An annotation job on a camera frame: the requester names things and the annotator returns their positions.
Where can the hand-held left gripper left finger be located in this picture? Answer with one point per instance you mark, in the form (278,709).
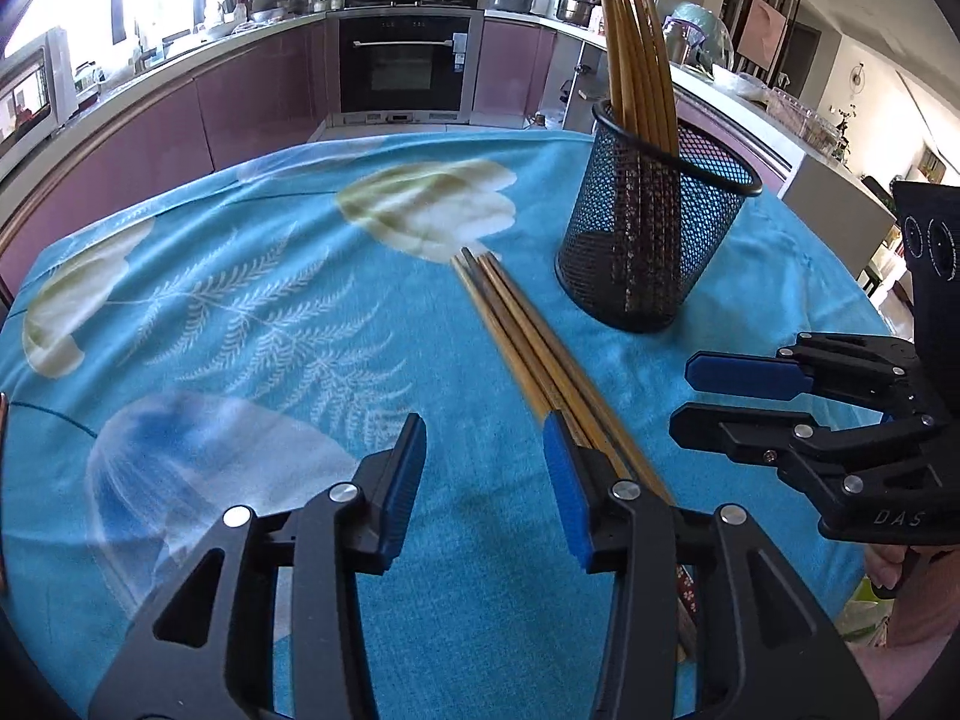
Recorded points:
(401,495)

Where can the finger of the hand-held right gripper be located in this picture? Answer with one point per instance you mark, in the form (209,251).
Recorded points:
(742,376)
(750,439)

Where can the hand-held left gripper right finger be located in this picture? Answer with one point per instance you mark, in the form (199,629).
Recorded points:
(570,495)

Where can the black mesh utensil holder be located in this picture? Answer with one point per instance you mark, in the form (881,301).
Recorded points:
(697,240)

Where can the wooden chopstick with patterned end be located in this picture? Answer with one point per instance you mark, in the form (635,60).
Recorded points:
(544,328)
(516,331)
(501,334)
(531,330)

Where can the bundle of wooden chopsticks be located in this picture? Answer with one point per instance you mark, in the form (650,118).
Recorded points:
(637,75)

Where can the person's right forearm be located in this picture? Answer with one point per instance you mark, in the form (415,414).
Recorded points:
(922,660)

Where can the person's right hand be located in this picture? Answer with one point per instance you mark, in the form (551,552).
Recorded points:
(883,566)

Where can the blue floral tablecloth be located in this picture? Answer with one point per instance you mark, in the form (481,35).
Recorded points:
(262,390)

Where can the clear plastic food container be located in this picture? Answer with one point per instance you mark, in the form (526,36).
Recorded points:
(806,124)

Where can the green plastic bag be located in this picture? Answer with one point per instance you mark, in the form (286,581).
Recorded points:
(697,34)

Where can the pink base cabinets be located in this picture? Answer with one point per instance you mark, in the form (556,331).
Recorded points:
(510,67)
(187,105)

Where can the stainless steel stockpot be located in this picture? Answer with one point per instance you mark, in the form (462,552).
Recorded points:
(576,4)

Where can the black built-in oven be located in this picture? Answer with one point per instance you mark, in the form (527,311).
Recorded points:
(405,64)

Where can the white microwave oven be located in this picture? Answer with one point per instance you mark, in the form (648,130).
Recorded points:
(26,101)

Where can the wall clock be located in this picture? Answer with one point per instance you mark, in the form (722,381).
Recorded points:
(859,82)

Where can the framed wall picture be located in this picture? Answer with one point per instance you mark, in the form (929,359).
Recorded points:
(769,30)

